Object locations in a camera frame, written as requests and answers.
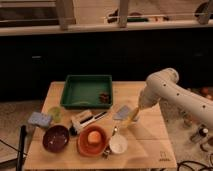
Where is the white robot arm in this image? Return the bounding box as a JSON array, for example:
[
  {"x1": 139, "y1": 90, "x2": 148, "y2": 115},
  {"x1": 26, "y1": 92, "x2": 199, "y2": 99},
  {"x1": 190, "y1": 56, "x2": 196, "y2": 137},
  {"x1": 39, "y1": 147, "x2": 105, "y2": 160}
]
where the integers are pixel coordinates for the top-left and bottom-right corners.
[{"x1": 138, "y1": 68, "x2": 213, "y2": 129}]

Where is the brown item in tray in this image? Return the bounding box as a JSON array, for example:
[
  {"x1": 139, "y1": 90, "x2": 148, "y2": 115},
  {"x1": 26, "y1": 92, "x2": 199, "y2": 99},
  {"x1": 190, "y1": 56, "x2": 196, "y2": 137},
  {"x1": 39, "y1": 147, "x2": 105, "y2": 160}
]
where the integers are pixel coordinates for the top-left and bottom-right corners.
[{"x1": 99, "y1": 92, "x2": 110, "y2": 103}]

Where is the green plastic tray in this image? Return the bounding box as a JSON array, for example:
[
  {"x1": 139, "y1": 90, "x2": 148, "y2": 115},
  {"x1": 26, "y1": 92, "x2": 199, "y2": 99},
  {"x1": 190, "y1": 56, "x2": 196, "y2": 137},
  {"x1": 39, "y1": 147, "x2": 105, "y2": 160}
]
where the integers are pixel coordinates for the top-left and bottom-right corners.
[{"x1": 60, "y1": 75, "x2": 113, "y2": 109}]

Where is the grey triangular cloth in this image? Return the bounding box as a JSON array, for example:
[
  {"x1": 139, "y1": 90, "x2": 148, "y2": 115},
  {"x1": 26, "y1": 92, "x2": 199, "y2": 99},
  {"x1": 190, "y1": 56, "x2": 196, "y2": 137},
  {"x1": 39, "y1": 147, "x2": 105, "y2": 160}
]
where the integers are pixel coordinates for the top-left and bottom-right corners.
[{"x1": 113, "y1": 105, "x2": 131, "y2": 120}]

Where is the metal spoon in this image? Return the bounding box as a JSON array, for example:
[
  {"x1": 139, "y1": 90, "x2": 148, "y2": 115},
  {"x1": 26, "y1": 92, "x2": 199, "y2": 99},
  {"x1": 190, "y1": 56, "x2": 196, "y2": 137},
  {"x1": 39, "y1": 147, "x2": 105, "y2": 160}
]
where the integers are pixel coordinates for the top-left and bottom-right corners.
[{"x1": 112, "y1": 126, "x2": 118, "y2": 136}]

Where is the white cup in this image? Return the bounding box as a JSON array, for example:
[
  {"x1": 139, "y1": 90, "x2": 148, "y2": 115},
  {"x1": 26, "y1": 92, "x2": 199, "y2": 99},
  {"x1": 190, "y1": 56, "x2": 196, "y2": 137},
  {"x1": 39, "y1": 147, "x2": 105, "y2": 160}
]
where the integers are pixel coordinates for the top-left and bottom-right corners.
[{"x1": 109, "y1": 134, "x2": 128, "y2": 154}]

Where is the orange fruit in bowl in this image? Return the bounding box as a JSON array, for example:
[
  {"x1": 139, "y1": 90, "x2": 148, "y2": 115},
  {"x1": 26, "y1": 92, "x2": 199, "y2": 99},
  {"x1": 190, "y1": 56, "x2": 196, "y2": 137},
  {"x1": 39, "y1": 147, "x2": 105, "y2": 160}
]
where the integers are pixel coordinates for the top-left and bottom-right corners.
[{"x1": 88, "y1": 131, "x2": 101, "y2": 144}]

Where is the orange bowl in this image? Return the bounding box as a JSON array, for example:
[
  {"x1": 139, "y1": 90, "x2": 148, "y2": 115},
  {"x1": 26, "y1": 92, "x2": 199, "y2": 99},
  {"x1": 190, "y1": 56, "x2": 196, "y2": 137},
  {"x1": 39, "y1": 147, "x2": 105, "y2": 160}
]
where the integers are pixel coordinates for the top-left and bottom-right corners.
[{"x1": 77, "y1": 125, "x2": 108, "y2": 157}]

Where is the white knife block box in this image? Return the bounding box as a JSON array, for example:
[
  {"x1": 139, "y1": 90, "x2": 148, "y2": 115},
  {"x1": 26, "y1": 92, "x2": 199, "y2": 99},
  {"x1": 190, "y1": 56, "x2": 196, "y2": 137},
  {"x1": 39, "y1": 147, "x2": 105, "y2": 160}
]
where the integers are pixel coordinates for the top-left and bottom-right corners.
[{"x1": 70, "y1": 110, "x2": 93, "y2": 135}]

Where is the green small cup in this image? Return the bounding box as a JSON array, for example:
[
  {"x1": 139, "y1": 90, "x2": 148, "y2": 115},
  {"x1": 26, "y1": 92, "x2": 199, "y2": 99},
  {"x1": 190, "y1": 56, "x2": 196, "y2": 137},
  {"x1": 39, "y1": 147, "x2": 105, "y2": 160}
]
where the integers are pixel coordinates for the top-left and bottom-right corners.
[{"x1": 48, "y1": 107, "x2": 61, "y2": 123}]

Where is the dark purple bowl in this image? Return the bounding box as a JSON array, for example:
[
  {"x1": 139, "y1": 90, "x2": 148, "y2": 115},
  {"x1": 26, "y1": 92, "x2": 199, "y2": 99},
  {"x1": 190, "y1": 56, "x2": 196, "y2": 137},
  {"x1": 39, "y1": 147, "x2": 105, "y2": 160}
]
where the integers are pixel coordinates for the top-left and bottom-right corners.
[{"x1": 42, "y1": 125, "x2": 69, "y2": 153}]

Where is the blue sponge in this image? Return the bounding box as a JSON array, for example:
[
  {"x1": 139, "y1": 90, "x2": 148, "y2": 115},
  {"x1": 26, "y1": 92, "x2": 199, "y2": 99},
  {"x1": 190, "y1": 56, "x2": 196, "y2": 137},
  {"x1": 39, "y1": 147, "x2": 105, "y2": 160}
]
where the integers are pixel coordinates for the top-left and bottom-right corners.
[{"x1": 28, "y1": 112, "x2": 52, "y2": 128}]

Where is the black stand pole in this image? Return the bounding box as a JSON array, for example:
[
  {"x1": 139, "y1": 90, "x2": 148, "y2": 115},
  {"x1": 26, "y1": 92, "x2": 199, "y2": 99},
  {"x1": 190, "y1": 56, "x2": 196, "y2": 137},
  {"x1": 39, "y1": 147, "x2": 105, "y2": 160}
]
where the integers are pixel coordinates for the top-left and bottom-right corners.
[{"x1": 16, "y1": 125, "x2": 27, "y2": 171}]

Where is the wooden railing shelf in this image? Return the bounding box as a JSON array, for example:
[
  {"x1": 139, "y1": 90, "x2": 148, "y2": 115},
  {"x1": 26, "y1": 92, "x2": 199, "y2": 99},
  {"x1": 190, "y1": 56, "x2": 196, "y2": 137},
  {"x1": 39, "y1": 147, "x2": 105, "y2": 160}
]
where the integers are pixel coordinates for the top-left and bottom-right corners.
[{"x1": 0, "y1": 0, "x2": 213, "y2": 35}]

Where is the black handled knife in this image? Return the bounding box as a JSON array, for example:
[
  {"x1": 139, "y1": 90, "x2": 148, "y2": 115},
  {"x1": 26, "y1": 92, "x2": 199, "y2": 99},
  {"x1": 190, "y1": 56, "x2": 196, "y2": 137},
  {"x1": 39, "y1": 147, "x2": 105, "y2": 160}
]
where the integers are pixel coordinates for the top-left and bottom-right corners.
[{"x1": 81, "y1": 111, "x2": 107, "y2": 127}]

